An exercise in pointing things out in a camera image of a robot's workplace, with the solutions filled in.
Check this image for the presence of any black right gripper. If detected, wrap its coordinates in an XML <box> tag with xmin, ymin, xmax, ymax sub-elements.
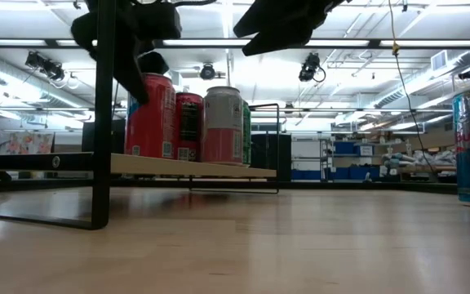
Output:
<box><xmin>233</xmin><ymin>0</ymin><xmax>347</xmax><ymax>57</ymax></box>

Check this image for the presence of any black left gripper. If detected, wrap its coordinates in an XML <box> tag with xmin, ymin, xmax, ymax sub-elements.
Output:
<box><xmin>70</xmin><ymin>2</ymin><xmax>183</xmax><ymax>105</ymax></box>

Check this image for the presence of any orange-red Fanta can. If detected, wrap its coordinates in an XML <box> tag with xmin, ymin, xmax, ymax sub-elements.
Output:
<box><xmin>125</xmin><ymin>73</ymin><xmax>177</xmax><ymax>160</ymax></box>

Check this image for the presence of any red Coca-Cola can black lettering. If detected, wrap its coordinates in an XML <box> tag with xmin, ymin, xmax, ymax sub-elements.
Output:
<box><xmin>175</xmin><ymin>91</ymin><xmax>206</xmax><ymax>163</ymax></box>

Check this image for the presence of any silver and red soda can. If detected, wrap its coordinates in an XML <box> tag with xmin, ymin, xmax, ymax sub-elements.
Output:
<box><xmin>201</xmin><ymin>86</ymin><xmax>245</xmax><ymax>167</ymax></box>

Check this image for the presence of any green Sprite can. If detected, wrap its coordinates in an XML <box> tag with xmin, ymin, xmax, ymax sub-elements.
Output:
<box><xmin>242</xmin><ymin>100</ymin><xmax>253</xmax><ymax>166</ymax></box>

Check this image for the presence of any wooden shelf with black frame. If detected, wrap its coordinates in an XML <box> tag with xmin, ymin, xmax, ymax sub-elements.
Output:
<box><xmin>0</xmin><ymin>0</ymin><xmax>280</xmax><ymax>231</ymax></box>

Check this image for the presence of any overhead light bar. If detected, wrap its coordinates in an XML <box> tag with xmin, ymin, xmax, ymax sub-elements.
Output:
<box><xmin>0</xmin><ymin>38</ymin><xmax>470</xmax><ymax>51</ymax></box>

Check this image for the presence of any black monitor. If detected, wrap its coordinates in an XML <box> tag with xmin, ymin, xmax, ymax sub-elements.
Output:
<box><xmin>82</xmin><ymin>118</ymin><xmax>126</xmax><ymax>154</ymax></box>

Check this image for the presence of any black cabinet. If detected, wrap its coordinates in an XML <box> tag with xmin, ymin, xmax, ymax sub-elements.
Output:
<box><xmin>251</xmin><ymin>132</ymin><xmax>292</xmax><ymax>182</ymax></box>

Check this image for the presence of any flower print poster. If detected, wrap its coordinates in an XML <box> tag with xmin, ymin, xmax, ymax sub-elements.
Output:
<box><xmin>0</xmin><ymin>130</ymin><xmax>55</xmax><ymax>155</ymax></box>

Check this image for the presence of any white air vent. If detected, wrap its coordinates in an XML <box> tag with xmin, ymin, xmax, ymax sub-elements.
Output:
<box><xmin>430</xmin><ymin>49</ymin><xmax>449</xmax><ymax>71</ymax></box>

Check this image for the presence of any shelving with blue bins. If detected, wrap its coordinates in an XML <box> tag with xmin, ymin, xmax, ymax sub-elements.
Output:
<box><xmin>290</xmin><ymin>138</ymin><xmax>383</xmax><ymax>182</ymax></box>

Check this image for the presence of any cluttered wooden workbench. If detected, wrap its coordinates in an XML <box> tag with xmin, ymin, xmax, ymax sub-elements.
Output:
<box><xmin>381</xmin><ymin>138</ymin><xmax>459</xmax><ymax>184</ymax></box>

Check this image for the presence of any blue Red Bull can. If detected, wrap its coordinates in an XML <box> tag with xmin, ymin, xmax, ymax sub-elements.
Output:
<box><xmin>451</xmin><ymin>89</ymin><xmax>470</xmax><ymax>207</ymax></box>

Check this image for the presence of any yellow hanging cable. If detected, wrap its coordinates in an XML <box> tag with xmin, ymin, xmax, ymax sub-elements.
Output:
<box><xmin>388</xmin><ymin>0</ymin><xmax>438</xmax><ymax>175</ymax></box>

